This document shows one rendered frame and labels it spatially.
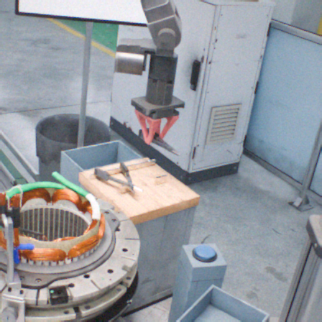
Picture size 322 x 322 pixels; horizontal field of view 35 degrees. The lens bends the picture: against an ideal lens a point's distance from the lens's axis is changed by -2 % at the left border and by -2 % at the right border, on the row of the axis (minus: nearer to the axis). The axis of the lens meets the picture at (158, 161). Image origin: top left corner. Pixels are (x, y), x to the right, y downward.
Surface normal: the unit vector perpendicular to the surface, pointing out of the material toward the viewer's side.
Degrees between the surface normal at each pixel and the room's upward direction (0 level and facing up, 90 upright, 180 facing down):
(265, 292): 0
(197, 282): 90
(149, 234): 90
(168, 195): 0
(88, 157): 90
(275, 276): 0
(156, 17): 99
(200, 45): 90
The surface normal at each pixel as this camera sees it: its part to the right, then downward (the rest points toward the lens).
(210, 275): 0.26, 0.47
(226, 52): 0.56, 0.44
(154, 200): 0.13, -0.88
